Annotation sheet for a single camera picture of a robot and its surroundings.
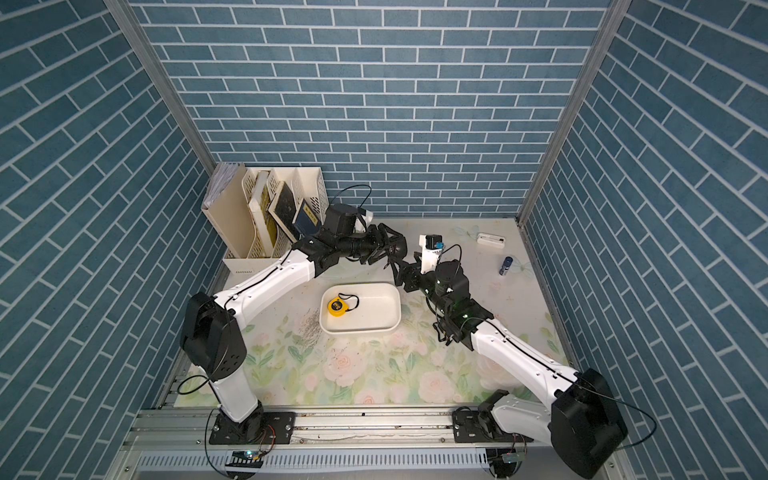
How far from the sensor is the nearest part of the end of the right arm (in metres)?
0.68

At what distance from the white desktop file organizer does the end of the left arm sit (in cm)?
35

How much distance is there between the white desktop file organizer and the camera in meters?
0.91
